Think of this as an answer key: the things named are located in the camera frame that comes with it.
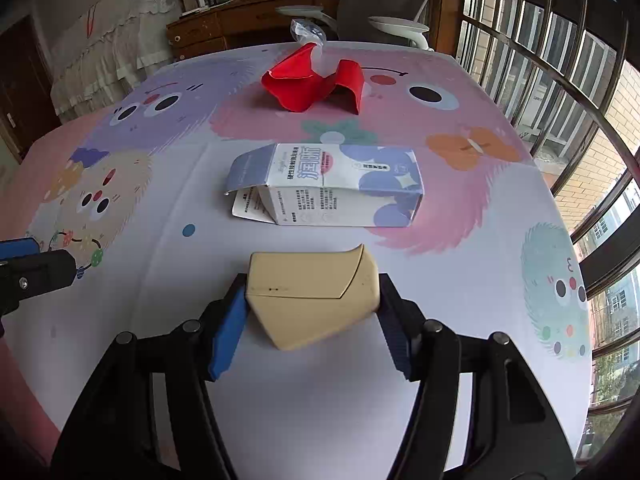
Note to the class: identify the white lace covered furniture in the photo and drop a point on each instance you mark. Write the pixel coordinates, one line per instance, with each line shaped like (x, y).
(107, 52)

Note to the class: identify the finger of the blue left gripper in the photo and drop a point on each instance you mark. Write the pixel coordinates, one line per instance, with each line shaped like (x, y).
(19, 247)
(26, 277)

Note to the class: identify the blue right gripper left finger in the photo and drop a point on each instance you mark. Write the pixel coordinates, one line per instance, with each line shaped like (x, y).
(229, 319)

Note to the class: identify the beige cardboard box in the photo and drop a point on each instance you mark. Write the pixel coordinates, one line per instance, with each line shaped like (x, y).
(303, 297)

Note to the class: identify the wooden desk with drawers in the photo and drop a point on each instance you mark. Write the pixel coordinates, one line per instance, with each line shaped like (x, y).
(237, 24)

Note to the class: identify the cartoon patterned tablecloth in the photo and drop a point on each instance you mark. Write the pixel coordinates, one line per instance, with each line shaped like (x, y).
(137, 193)

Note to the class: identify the red paper packet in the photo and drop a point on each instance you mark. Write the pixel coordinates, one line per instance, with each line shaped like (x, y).
(297, 86)

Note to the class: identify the blue white carton box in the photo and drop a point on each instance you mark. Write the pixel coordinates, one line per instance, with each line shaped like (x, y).
(318, 184)

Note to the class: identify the metal window grille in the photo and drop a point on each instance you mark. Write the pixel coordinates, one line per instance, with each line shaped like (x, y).
(566, 75)

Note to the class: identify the clear plastic bag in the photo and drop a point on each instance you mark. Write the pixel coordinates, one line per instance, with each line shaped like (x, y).
(306, 32)

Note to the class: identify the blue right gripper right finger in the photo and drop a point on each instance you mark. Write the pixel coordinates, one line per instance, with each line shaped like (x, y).
(397, 318)

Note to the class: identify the grey office chair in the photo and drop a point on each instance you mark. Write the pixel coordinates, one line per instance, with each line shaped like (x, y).
(380, 21)

